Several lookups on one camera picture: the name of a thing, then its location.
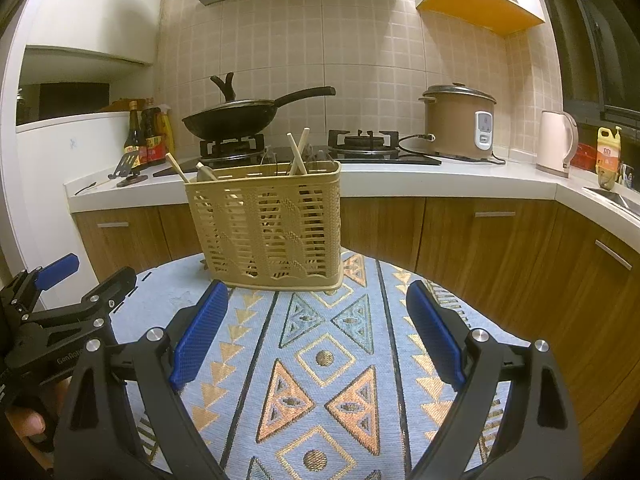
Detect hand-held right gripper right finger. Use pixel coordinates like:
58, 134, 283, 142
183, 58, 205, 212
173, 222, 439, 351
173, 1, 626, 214
406, 281, 583, 480

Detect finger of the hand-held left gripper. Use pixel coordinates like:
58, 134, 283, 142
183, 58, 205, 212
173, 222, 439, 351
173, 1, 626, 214
0, 253, 80, 311
20, 266, 137, 377

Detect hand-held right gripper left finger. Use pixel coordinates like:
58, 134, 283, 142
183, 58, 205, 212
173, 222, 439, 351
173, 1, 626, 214
51, 280, 230, 480

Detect beige plastic utensil basket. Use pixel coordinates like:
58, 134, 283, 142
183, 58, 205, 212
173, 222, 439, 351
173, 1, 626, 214
184, 160, 345, 295

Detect pale wooden chopstick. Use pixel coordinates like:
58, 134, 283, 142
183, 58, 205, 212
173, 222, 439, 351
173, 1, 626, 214
166, 153, 191, 184
289, 128, 311, 177
286, 132, 307, 176

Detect person's left hand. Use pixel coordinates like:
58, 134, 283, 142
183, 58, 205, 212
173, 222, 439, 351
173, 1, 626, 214
6, 406, 47, 436

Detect wooden kitchen counter cabinets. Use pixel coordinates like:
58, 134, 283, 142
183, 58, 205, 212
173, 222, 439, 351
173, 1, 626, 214
65, 160, 640, 466

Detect white refrigerator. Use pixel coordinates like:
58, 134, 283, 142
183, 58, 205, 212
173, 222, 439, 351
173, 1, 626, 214
0, 110, 133, 311

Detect blue patterned table mat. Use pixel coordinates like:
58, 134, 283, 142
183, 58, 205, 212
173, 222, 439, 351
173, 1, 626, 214
97, 250, 531, 480

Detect slotted metal spatula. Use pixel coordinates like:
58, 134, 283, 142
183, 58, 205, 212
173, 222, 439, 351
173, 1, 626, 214
109, 154, 142, 181

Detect dark soy sauce bottle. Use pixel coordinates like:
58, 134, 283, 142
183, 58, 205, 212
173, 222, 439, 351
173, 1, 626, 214
124, 101, 149, 169

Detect dark sauce bottle red label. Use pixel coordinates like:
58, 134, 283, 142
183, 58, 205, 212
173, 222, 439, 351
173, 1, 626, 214
141, 105, 167, 164

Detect yellow sauce bottle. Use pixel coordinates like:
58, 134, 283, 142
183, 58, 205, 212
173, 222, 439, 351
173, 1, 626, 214
157, 105, 177, 159

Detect black wok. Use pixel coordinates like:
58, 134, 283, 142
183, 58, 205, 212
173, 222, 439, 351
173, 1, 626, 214
182, 86, 336, 141

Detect black gas stove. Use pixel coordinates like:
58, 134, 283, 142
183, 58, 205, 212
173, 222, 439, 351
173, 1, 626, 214
152, 130, 443, 178

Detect brown rice cooker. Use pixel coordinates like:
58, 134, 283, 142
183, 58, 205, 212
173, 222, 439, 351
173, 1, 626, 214
420, 83, 497, 158

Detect steel sink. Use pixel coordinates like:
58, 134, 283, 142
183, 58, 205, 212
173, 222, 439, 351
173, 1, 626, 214
582, 187, 640, 217

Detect white electric kettle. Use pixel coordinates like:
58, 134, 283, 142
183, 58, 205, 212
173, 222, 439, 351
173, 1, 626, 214
536, 110, 579, 177

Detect red packet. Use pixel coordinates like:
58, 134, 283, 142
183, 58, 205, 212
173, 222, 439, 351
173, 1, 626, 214
572, 143, 598, 170

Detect yellow oil bottle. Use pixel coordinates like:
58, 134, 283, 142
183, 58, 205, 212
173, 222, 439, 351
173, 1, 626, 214
596, 126, 623, 191

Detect dark window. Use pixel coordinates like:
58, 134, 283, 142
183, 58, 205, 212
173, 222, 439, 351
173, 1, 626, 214
545, 0, 640, 123

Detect black power cable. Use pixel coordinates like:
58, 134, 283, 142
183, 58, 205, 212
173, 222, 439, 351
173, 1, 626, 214
397, 133, 507, 166

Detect black utensil handle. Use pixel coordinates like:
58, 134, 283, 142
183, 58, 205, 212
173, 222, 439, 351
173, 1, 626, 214
210, 74, 241, 104

